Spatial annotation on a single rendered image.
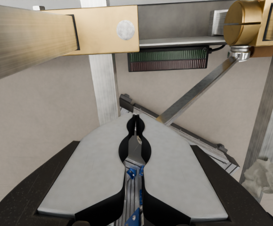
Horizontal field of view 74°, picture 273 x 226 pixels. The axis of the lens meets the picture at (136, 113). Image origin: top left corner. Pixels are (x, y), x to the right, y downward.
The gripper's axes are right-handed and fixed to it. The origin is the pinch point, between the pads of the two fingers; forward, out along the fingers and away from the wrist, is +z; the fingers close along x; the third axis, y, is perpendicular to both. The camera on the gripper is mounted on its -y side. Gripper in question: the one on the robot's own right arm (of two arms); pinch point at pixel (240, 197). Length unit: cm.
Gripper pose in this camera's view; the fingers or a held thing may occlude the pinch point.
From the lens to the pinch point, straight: 47.5
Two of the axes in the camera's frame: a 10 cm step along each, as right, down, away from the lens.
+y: 0.5, 9.0, 4.3
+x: 10.0, -0.4, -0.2
